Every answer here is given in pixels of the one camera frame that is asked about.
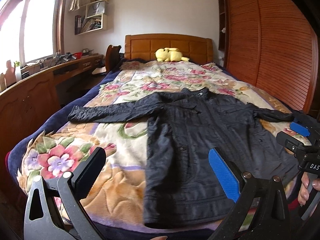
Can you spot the window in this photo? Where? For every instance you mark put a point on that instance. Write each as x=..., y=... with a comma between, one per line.
x=27, y=34

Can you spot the floral fleece blanket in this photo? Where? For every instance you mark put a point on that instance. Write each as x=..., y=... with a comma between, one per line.
x=116, y=199

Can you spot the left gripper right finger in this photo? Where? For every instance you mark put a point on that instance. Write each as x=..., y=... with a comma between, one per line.
x=260, y=208

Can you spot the person's right hand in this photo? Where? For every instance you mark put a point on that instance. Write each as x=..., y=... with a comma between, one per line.
x=303, y=195

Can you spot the white wall shelf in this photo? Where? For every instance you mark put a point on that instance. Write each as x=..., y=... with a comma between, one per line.
x=91, y=15

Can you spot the wooden chair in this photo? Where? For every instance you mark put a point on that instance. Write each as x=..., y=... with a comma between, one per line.
x=112, y=57

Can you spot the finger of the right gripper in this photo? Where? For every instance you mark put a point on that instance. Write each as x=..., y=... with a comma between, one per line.
x=300, y=129

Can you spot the red bowl on desk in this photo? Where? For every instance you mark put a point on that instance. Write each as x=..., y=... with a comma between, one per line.
x=77, y=55

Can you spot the black jacket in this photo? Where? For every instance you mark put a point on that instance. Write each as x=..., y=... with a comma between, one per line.
x=181, y=187

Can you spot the long wooden desk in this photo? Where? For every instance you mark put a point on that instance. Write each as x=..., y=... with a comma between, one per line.
x=26, y=105

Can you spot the yellow plush toy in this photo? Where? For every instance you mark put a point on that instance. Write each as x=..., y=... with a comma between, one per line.
x=170, y=55

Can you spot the wooden bed headboard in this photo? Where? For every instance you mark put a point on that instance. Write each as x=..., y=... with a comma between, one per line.
x=143, y=46

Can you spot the wooden louvered wardrobe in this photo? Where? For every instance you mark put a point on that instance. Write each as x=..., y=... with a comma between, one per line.
x=271, y=45

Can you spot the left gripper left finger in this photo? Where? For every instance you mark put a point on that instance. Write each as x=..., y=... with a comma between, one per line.
x=42, y=219

